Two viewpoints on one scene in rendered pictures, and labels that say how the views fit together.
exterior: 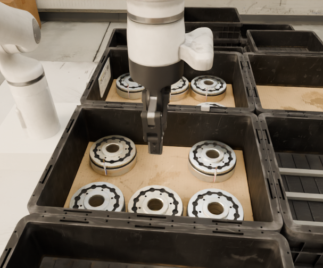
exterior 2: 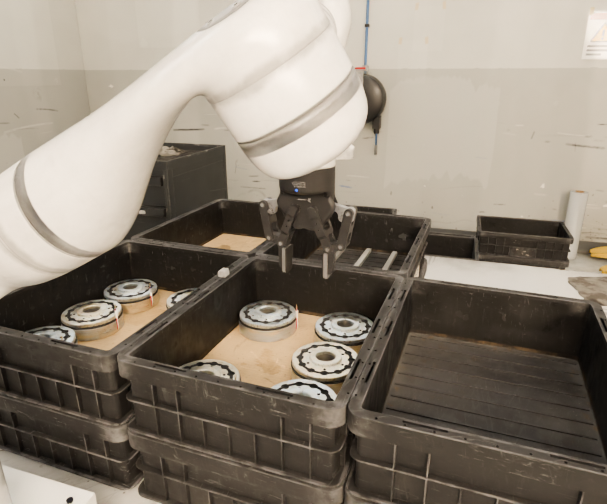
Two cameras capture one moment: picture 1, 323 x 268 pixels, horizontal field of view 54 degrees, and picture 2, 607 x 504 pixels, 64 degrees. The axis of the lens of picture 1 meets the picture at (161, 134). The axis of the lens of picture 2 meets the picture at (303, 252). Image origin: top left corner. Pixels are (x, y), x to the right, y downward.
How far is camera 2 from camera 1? 68 cm
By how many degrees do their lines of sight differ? 66
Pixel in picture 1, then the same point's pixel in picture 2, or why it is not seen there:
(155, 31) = not seen: hidden behind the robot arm
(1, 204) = not seen: outside the picture
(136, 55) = not seen: hidden behind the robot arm
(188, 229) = (396, 310)
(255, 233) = (406, 285)
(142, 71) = (329, 175)
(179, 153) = (233, 343)
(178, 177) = (274, 351)
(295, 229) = (405, 272)
